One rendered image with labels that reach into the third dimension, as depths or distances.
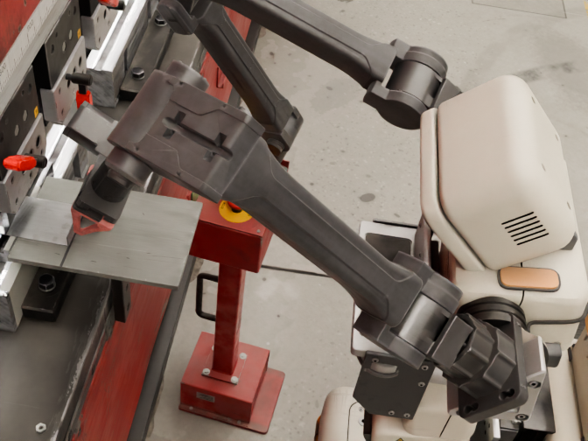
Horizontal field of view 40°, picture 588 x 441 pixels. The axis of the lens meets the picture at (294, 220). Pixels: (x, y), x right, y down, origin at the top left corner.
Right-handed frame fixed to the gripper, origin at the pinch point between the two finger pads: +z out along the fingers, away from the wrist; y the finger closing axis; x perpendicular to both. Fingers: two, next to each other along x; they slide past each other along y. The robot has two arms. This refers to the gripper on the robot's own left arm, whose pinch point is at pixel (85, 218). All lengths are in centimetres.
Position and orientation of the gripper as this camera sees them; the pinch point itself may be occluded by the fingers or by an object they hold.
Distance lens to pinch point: 131.4
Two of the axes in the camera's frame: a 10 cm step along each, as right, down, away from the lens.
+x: 8.2, 4.8, 3.3
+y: -1.4, 7.1, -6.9
